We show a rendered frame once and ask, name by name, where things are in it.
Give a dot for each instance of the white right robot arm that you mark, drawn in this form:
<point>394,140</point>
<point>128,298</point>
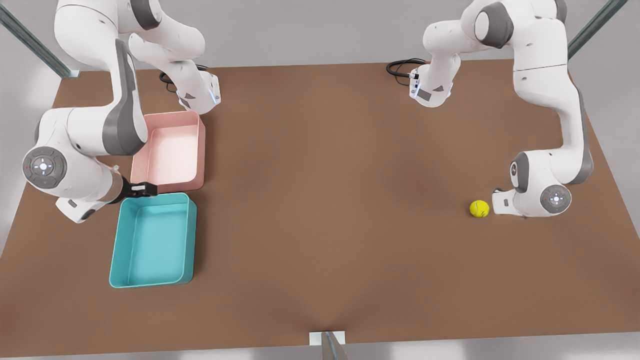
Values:
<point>85,135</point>

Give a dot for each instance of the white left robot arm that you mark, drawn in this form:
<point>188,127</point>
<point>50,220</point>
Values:
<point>545,75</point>

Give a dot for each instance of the yellow tennis ball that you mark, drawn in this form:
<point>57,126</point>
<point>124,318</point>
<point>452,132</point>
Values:
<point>479,209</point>

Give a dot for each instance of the pink plastic tray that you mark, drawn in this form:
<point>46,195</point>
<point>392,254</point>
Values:
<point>170,155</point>

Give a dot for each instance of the teal plastic tray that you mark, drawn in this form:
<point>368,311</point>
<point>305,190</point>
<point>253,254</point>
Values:
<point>152,242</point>

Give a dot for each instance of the silver frame post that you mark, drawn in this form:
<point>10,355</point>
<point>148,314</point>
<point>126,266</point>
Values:
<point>595,27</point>
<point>330,345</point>
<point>35,45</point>

